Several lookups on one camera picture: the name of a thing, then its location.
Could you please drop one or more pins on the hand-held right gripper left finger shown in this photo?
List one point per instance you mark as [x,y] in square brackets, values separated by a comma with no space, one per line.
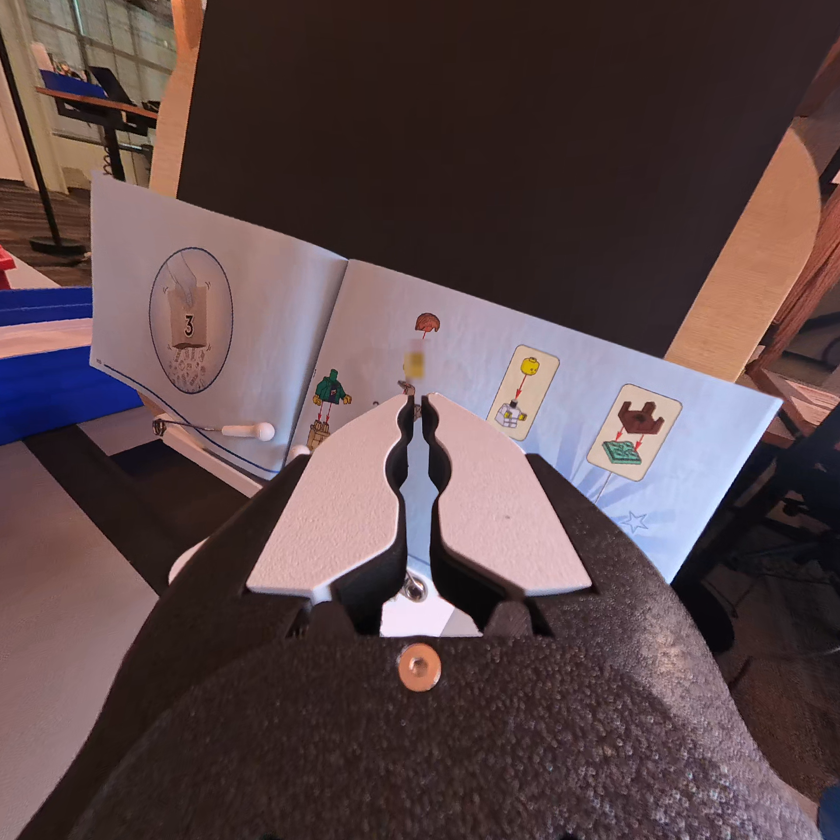
[328,512]

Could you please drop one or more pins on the black floor lamp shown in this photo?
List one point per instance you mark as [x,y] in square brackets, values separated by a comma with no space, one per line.
[56,245]

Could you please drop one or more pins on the wooden top standing desk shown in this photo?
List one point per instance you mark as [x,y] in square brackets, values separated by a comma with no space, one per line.
[65,96]

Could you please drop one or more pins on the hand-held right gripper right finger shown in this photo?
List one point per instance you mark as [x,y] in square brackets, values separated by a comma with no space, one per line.
[512,518]

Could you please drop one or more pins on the black laptop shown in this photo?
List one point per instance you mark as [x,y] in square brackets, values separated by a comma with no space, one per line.
[108,82]

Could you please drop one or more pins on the black board panel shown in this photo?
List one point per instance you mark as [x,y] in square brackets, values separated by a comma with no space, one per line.
[492,164]

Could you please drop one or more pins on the small blue storage box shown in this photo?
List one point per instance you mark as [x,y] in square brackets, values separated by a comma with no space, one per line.
[62,80]

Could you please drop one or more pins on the black office chair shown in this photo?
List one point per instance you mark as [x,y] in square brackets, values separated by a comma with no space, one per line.
[787,512]

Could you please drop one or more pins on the blue plastic bin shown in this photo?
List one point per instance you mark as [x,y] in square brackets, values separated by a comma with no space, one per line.
[52,400]

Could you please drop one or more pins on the pale blue instruction booklet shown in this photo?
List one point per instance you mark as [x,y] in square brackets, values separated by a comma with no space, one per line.
[262,315]

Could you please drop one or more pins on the wooden panel support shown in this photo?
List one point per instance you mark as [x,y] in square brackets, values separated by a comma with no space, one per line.
[754,275]
[177,98]

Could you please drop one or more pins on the brown wooden table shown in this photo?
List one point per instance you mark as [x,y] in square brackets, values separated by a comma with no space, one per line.
[807,407]

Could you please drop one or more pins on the white book stand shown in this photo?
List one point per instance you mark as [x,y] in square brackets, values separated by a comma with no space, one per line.
[420,620]

